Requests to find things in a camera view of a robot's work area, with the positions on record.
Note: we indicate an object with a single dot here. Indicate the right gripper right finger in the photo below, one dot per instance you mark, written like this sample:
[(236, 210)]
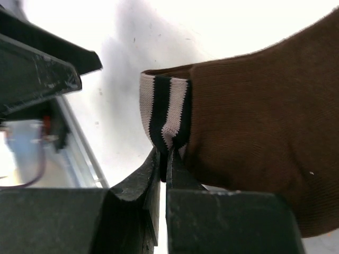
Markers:
[(222, 221)]

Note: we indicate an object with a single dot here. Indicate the brown striped-cuff sock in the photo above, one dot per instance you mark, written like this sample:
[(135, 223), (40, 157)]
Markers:
[(263, 122)]

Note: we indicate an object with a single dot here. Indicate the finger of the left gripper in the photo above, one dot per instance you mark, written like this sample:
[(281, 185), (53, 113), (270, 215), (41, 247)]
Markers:
[(29, 76), (83, 60)]

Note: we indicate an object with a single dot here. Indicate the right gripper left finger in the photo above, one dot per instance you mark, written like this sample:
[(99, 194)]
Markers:
[(121, 219)]

